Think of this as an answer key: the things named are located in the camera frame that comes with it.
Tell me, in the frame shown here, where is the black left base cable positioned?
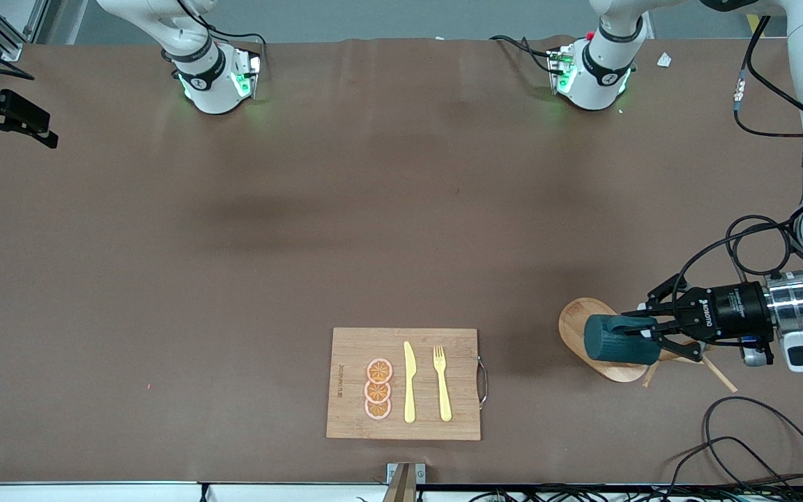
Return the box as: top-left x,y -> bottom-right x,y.
490,34 -> 561,75

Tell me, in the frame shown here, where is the wooden cutting board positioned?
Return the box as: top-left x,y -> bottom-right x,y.
326,328 -> 489,441

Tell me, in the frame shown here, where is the brown table mat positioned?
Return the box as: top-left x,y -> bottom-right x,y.
0,36 -> 803,485

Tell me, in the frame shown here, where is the yellow plastic knife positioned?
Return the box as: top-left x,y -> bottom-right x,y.
404,342 -> 417,424

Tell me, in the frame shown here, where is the metal bracket with post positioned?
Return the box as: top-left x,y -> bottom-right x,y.
382,462 -> 427,502

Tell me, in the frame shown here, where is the white table edge rail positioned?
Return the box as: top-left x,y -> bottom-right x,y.
0,482 -> 388,502

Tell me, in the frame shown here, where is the yellow plastic fork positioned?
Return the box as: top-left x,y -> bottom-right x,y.
433,346 -> 453,423

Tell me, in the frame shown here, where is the aluminium frame profile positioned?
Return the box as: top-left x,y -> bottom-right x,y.
0,0 -> 68,60

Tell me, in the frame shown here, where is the wooden cup rack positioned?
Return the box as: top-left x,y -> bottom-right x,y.
558,298 -> 739,393

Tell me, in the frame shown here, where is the dark green cup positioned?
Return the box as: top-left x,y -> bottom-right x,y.
584,314 -> 661,365

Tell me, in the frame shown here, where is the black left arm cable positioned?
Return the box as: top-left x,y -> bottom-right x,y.
673,15 -> 803,301

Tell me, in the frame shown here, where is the thick black floor cable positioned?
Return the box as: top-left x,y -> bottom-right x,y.
663,436 -> 803,502
703,396 -> 803,502

